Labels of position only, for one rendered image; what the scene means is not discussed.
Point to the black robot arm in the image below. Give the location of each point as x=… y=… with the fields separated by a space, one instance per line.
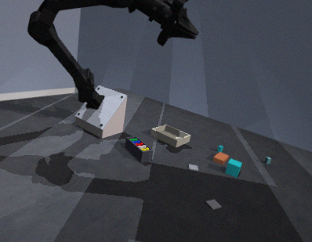
x=42 y=30

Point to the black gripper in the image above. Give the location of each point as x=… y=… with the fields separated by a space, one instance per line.
x=167 y=15

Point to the orange block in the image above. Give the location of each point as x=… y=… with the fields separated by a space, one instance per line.
x=220 y=158

